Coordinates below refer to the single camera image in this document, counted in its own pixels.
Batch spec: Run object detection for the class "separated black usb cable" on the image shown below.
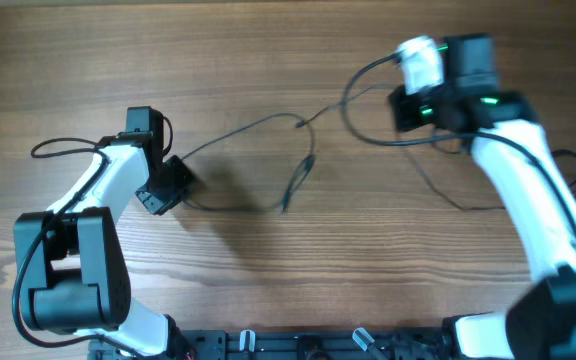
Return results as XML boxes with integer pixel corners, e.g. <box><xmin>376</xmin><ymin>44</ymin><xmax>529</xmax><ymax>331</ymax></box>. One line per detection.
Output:
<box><xmin>402</xmin><ymin>144</ymin><xmax>576</xmax><ymax>226</ymax></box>

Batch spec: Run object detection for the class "black cable bundle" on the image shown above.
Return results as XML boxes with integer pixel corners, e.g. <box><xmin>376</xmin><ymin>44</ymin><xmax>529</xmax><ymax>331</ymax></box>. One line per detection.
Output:
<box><xmin>180</xmin><ymin>82</ymin><xmax>399</xmax><ymax>215</ymax></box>

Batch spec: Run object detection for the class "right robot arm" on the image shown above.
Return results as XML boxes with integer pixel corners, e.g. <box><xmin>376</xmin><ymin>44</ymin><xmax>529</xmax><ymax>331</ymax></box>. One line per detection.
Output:
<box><xmin>389</xmin><ymin>34</ymin><xmax>576</xmax><ymax>359</ymax></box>

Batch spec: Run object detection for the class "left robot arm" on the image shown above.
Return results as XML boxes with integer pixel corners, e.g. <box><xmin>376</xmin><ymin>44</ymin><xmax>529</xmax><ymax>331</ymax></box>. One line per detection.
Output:
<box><xmin>11</xmin><ymin>106</ymin><xmax>196</xmax><ymax>359</ymax></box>

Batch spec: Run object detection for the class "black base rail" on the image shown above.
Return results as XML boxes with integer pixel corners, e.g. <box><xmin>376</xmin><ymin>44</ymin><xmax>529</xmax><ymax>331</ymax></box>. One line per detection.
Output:
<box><xmin>87</xmin><ymin>327</ymin><xmax>459</xmax><ymax>360</ymax></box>

